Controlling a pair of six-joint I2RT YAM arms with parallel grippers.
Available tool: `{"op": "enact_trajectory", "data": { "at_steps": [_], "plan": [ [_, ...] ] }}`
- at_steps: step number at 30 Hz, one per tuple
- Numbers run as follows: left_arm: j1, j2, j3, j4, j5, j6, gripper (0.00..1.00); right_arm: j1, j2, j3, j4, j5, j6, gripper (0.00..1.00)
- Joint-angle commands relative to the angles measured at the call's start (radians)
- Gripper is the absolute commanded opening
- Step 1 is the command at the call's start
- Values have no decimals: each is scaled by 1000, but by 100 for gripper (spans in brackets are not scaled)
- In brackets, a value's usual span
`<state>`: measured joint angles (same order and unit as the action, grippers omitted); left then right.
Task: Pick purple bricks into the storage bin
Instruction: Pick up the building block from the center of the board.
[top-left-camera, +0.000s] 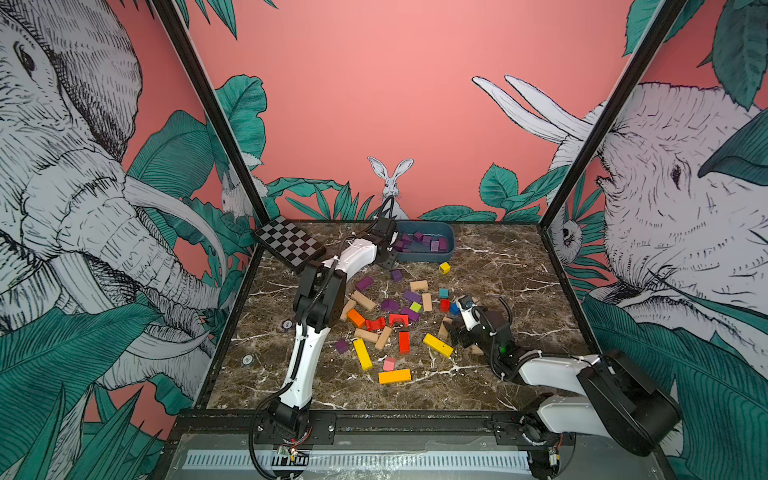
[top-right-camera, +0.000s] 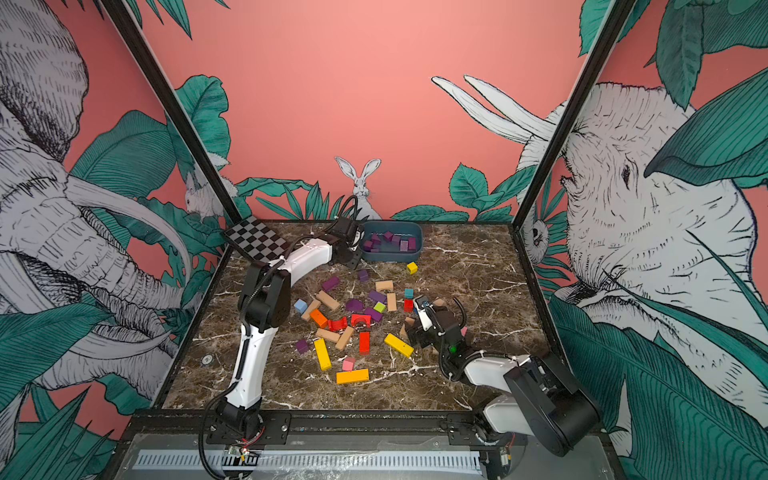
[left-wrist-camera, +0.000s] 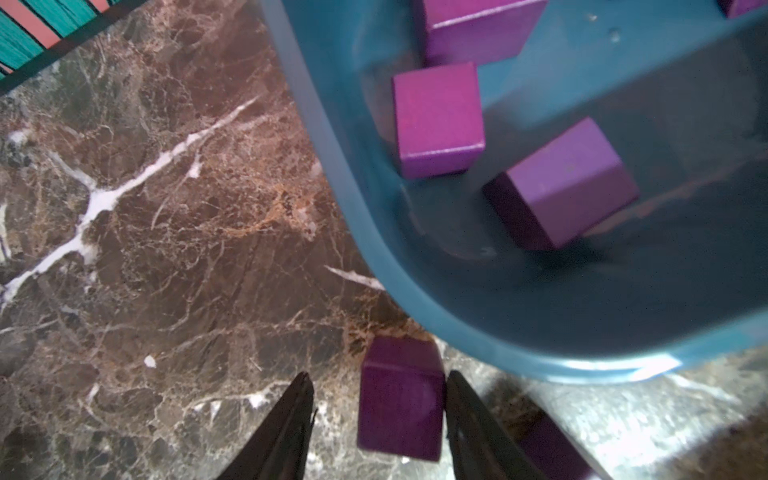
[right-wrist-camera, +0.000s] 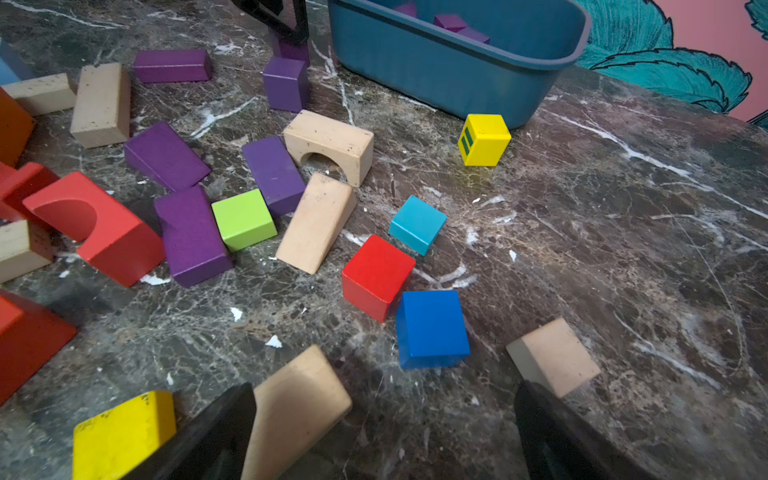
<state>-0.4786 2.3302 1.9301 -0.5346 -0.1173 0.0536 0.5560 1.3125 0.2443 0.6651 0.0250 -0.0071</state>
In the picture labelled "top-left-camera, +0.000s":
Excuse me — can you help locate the natural wood plank brick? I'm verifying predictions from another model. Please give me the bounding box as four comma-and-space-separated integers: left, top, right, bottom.
421, 293, 433, 312

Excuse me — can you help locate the red arch brick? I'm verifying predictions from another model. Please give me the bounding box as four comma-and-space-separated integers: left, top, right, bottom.
388, 314, 410, 328

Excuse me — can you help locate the pink small brick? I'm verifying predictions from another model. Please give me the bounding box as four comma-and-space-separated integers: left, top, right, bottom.
383, 357, 396, 372

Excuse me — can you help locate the black frame post left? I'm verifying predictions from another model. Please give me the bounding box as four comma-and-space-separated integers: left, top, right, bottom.
151, 0, 270, 224

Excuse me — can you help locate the natural wood upright plank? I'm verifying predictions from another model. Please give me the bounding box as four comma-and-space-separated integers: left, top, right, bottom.
340, 299, 357, 320

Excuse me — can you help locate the purple rectangular brick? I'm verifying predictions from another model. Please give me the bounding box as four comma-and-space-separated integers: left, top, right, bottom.
355, 276, 374, 292

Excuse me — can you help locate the orange rectangular brick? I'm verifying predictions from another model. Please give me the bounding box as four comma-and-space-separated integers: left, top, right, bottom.
346, 308, 366, 329

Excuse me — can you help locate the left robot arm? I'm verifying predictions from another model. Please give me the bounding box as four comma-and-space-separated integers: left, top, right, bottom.
258, 216, 397, 440

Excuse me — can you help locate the purple long brick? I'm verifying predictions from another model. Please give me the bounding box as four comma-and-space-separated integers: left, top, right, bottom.
402, 290, 422, 303
400, 307, 419, 323

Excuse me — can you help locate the natural wood front plank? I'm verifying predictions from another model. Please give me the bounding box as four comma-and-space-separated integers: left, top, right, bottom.
354, 328, 379, 343

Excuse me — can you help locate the black frame post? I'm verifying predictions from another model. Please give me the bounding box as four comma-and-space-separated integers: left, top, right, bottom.
538, 0, 687, 233
151, 0, 270, 224

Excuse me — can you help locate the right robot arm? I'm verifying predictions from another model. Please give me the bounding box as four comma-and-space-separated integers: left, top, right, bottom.
447, 295, 682, 456

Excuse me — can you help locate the red rectangular brick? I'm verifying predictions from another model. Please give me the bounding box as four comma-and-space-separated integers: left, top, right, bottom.
398, 331, 410, 355

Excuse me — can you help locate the red curved brick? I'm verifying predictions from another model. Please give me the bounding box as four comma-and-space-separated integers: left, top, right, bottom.
365, 317, 387, 332

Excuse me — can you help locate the black white chessboard box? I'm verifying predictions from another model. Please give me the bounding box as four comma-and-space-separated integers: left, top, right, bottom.
255, 216, 326, 273

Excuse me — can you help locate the black frame post right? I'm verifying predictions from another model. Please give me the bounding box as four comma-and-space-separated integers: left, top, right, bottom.
538, 0, 687, 233

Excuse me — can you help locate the natural wood block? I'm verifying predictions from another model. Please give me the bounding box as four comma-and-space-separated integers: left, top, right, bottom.
438, 317, 452, 340

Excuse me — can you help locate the yellow tilted long brick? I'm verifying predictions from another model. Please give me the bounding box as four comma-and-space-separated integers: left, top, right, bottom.
423, 334, 454, 358

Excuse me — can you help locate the teal plastic storage bin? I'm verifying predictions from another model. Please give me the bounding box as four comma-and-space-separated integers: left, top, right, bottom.
395, 220, 455, 264

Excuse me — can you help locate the long natural wood brick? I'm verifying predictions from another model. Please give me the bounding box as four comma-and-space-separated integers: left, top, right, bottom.
351, 290, 377, 311

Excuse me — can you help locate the orange long flat brick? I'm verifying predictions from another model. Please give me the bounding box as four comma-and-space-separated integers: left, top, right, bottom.
378, 369, 412, 385

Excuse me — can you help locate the purple long brick lower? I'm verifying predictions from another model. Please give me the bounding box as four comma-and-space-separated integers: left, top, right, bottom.
400, 307, 419, 323

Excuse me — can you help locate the natural wood arch brick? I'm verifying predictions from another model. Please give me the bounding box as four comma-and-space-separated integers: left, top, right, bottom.
410, 280, 429, 292

